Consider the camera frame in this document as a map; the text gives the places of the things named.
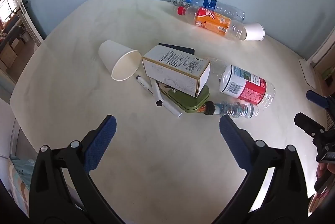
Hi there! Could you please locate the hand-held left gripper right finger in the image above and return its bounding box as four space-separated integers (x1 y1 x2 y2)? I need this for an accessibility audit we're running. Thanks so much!
212 115 308 224

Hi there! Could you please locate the green tin case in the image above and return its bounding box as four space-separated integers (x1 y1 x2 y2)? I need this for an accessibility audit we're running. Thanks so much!
155 80 210 114

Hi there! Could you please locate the pale plastic bag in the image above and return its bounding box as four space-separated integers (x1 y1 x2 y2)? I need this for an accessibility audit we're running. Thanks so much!
9 155 36 215

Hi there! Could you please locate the long white marker pen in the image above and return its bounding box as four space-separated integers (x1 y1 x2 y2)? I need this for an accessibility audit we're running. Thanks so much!
151 80 183 119

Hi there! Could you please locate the white carton box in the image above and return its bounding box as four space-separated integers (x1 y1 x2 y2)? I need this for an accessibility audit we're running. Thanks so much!
142 44 211 98

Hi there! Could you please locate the short white marker pen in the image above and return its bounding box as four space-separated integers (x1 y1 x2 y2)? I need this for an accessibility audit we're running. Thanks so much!
136 75 154 95

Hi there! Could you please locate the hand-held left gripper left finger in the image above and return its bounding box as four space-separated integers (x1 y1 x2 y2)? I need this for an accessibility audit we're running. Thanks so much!
29 115 118 224

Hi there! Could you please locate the small white paper cup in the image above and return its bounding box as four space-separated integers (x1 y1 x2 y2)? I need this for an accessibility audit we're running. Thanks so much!
244 22 265 41

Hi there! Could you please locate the person's right hand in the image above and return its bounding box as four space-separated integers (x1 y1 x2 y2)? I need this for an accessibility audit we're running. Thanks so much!
316 163 328 179

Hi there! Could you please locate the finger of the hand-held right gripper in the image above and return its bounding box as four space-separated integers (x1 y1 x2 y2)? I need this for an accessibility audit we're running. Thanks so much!
306 90 335 110
294 113 335 148

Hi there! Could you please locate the red label plastic bottle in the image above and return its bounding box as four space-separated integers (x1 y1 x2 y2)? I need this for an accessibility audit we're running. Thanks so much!
219 64 276 109

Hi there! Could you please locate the large white paper cup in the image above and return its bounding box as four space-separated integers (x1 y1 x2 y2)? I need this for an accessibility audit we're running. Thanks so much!
98 40 142 81

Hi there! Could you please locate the blue label water bottle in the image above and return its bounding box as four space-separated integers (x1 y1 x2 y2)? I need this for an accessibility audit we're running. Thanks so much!
185 0 246 22

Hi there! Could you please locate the orange soda bottle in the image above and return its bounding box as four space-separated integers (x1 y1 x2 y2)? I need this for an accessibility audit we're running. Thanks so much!
177 5 247 42

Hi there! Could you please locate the white door frame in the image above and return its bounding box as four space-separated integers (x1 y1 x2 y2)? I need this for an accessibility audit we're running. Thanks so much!
7 0 44 47

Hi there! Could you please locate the crushed small plastic bottle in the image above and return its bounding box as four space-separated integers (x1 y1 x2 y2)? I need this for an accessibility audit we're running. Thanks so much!
204 101 259 119

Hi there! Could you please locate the cardboard box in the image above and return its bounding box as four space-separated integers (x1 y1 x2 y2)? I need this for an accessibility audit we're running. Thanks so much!
0 42 15 68

